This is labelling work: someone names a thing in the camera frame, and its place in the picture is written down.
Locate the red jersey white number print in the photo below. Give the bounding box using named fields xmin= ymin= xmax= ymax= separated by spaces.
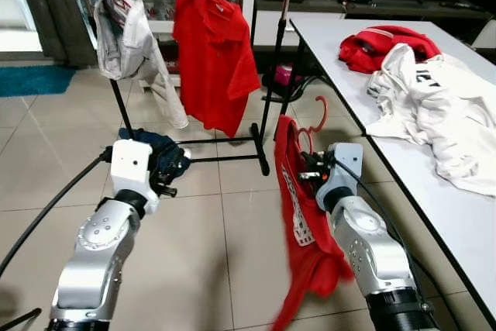
xmin=271 ymin=114 xmax=356 ymax=331

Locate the dark blue garment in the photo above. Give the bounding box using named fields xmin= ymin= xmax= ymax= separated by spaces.
xmin=118 ymin=128 xmax=192 ymax=186

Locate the black pink bag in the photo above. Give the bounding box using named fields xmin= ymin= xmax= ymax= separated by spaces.
xmin=262 ymin=64 xmax=305 ymax=105

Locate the plain red shirt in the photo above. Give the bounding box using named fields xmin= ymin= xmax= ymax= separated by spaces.
xmin=172 ymin=0 xmax=262 ymax=138

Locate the red shirt white collar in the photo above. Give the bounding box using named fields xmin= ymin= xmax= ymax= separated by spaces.
xmin=338 ymin=26 xmax=443 ymax=75

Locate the white grey shirt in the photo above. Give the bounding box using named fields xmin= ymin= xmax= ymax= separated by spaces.
xmin=93 ymin=0 xmax=189 ymax=130

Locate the white printed shirt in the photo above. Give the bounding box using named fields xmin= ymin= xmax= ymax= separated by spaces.
xmin=364 ymin=43 xmax=496 ymax=197

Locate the teal rug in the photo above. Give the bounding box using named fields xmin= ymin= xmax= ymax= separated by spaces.
xmin=0 ymin=65 xmax=78 ymax=98

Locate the black tv console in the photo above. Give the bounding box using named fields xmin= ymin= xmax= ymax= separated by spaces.
xmin=254 ymin=0 xmax=496 ymax=47

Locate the dark grey curtain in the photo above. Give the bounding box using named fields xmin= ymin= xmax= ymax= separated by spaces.
xmin=14 ymin=0 xmax=100 ymax=68

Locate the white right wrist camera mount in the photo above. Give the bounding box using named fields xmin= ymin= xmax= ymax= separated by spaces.
xmin=315 ymin=142 xmax=364 ymax=213

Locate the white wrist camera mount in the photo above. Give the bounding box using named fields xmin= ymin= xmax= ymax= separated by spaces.
xmin=110 ymin=139 xmax=160 ymax=213
xmin=315 ymin=142 xmax=364 ymax=213

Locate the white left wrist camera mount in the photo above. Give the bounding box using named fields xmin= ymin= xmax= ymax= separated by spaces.
xmin=110 ymin=139 xmax=160 ymax=213

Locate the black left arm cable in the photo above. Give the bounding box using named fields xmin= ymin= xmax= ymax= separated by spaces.
xmin=0 ymin=149 xmax=115 ymax=278

